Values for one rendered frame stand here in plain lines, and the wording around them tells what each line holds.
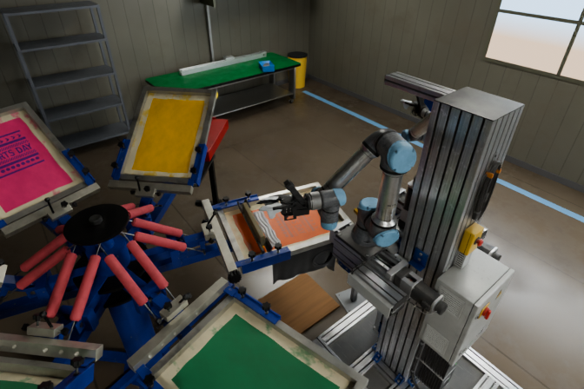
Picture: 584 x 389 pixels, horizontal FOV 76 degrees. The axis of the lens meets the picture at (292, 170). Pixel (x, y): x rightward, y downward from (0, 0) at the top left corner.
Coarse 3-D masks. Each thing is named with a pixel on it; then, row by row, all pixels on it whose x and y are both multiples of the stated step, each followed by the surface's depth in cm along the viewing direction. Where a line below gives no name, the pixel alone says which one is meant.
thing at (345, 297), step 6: (354, 210) 261; (336, 294) 314; (342, 294) 314; (348, 294) 314; (354, 294) 303; (360, 294) 314; (342, 300) 309; (348, 300) 309; (354, 300) 308; (360, 300) 309; (342, 306) 305; (348, 306) 304; (354, 306) 304; (348, 312) 300
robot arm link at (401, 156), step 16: (384, 144) 149; (400, 144) 144; (384, 160) 149; (400, 160) 144; (384, 176) 154; (400, 176) 152; (384, 192) 157; (384, 208) 161; (368, 224) 174; (384, 224) 165; (384, 240) 167
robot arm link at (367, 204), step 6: (366, 198) 184; (372, 198) 184; (360, 204) 181; (366, 204) 179; (372, 204) 179; (360, 210) 181; (366, 210) 177; (372, 210) 176; (360, 216) 182; (366, 216) 177; (360, 222) 184
